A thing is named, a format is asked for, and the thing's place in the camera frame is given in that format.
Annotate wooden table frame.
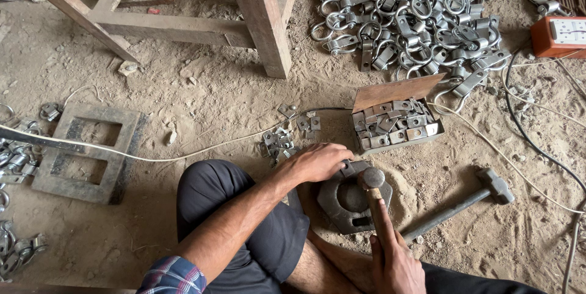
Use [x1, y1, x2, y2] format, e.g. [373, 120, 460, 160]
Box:
[4, 0, 299, 80]

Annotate black electric cable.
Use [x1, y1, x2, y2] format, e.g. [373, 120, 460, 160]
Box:
[505, 50, 586, 294]

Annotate hexagonal iron anvil block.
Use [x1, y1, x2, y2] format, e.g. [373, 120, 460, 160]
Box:
[317, 160, 393, 235]

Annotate large iron sledge hammer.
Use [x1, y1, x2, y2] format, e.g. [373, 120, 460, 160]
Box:
[402, 168, 515, 244]

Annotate white electric cable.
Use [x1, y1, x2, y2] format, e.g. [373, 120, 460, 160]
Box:
[0, 50, 586, 215]

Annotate orange electrical extension box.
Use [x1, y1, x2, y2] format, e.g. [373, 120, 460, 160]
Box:
[530, 16, 586, 59]

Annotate wooden handled ball hammer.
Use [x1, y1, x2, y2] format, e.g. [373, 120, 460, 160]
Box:
[357, 167, 397, 250]

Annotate person's right hand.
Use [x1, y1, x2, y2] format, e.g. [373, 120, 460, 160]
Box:
[369, 232, 427, 294]

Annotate heap of finished metal clamps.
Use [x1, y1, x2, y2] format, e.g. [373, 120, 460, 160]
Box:
[0, 102, 64, 282]

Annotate cardboard box of metal plates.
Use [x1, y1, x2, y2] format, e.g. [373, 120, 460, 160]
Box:
[351, 73, 447, 156]

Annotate rectangular iron frame mould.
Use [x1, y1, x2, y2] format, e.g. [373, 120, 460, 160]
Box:
[31, 103, 149, 206]

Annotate plaid shirt sleeve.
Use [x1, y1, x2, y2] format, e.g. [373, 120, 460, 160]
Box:
[136, 256, 208, 294]

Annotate person's dark trousers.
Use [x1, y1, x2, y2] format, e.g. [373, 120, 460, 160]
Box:
[177, 160, 545, 294]

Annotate pile of metal ring clamps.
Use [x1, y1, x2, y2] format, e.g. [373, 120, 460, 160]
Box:
[310, 0, 512, 116]

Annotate person's left hand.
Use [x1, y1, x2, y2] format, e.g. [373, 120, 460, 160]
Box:
[283, 142, 355, 184]

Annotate small pile of metal plates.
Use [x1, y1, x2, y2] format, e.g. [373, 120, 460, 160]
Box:
[260, 104, 322, 167]

